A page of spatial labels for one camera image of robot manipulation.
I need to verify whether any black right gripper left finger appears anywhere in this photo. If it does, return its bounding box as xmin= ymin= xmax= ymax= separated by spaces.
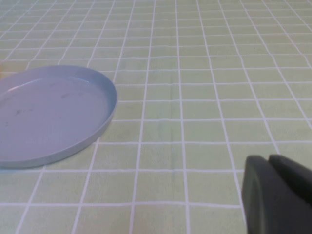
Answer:
xmin=242 ymin=155 xmax=312 ymax=234

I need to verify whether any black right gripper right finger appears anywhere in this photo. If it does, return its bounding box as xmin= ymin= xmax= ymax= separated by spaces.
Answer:
xmin=269 ymin=154 xmax=312 ymax=207

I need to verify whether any blue round plate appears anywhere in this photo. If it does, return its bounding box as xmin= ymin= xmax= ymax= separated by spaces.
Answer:
xmin=0 ymin=65 xmax=118 ymax=169

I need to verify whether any green checkered tablecloth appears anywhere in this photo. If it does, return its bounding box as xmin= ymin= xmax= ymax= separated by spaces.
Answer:
xmin=0 ymin=0 xmax=312 ymax=234

